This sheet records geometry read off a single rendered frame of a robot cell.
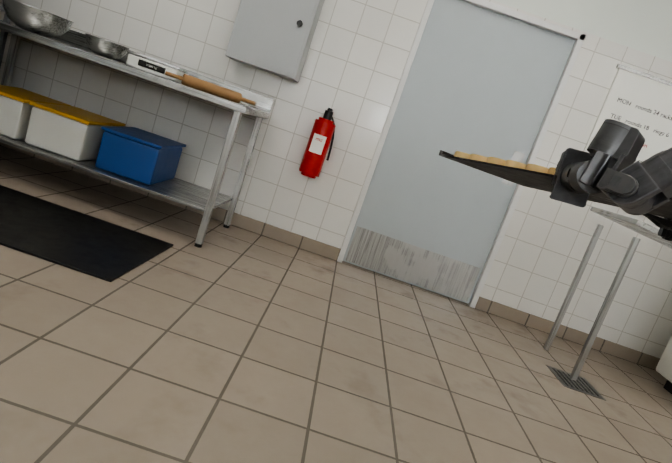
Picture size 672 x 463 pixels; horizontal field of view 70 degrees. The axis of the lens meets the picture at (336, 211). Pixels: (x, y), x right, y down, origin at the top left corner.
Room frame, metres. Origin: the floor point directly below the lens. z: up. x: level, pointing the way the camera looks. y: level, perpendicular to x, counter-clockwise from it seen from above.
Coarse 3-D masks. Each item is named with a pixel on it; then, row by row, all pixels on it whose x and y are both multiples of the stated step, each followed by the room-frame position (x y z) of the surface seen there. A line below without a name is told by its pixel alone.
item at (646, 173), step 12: (660, 156) 0.76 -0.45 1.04; (636, 168) 0.77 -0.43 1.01; (648, 168) 0.77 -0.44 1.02; (660, 168) 0.75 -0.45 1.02; (648, 180) 0.76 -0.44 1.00; (660, 180) 0.75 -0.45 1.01; (636, 192) 0.76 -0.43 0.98; (648, 192) 0.75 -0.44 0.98; (660, 192) 0.79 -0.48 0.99; (624, 204) 0.77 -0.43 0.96; (636, 204) 0.76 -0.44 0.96; (648, 204) 0.78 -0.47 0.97; (660, 204) 0.79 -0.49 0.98
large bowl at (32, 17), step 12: (12, 0) 2.85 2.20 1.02; (12, 12) 2.87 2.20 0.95; (24, 12) 2.86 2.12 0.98; (36, 12) 2.88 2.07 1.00; (48, 12) 2.91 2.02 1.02; (24, 24) 2.91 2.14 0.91; (36, 24) 2.91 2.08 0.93; (48, 24) 2.94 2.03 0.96; (60, 24) 3.00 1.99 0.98; (48, 36) 3.06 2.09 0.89
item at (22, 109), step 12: (0, 96) 2.84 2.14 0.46; (12, 96) 2.82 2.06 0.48; (24, 96) 2.94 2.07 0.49; (36, 96) 3.12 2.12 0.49; (0, 108) 2.83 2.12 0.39; (12, 108) 2.83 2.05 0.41; (24, 108) 2.85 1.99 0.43; (0, 120) 2.83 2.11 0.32; (12, 120) 2.83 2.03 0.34; (24, 120) 2.87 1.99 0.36; (0, 132) 2.83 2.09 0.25; (12, 132) 2.83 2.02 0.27; (24, 132) 2.90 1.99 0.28
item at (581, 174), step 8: (592, 152) 0.85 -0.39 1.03; (600, 152) 0.83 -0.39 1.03; (592, 160) 0.83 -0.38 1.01; (600, 160) 0.83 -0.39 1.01; (608, 160) 0.82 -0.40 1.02; (616, 160) 0.82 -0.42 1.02; (576, 168) 0.85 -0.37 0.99; (584, 168) 0.83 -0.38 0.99; (592, 168) 0.83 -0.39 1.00; (600, 168) 0.82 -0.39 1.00; (568, 176) 0.88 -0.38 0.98; (576, 176) 0.83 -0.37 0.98; (584, 176) 0.83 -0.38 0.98; (592, 176) 0.82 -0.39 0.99; (600, 176) 0.82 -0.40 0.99; (576, 184) 0.84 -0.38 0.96; (584, 184) 0.83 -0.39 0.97; (592, 184) 0.82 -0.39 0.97; (584, 192) 0.85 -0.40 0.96; (592, 192) 0.83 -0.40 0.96
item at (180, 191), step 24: (0, 24) 2.70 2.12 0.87; (72, 48) 2.70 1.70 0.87; (144, 72) 2.70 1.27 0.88; (192, 72) 3.41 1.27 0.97; (216, 96) 2.74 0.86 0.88; (264, 96) 3.41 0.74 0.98; (24, 144) 2.82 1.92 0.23; (96, 168) 2.84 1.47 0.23; (168, 192) 2.86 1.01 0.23; (192, 192) 3.08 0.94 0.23; (216, 192) 2.74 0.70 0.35
